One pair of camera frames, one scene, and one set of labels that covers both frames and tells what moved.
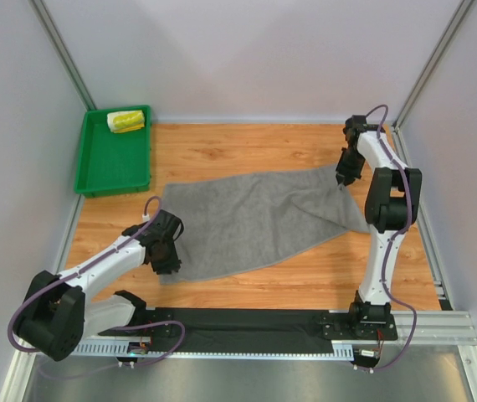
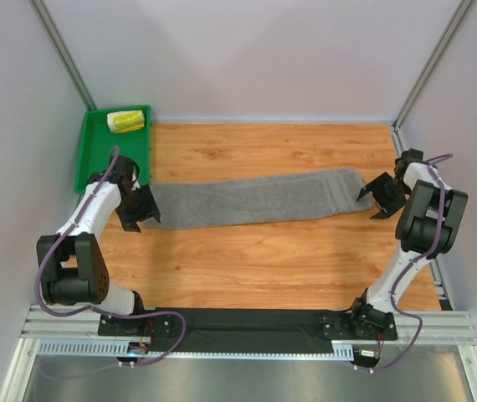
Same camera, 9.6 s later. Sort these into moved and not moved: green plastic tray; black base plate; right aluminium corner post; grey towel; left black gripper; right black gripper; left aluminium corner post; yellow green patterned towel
Moved: right black gripper; grey towel; left black gripper
Not moved: black base plate; right aluminium corner post; yellow green patterned towel; left aluminium corner post; green plastic tray
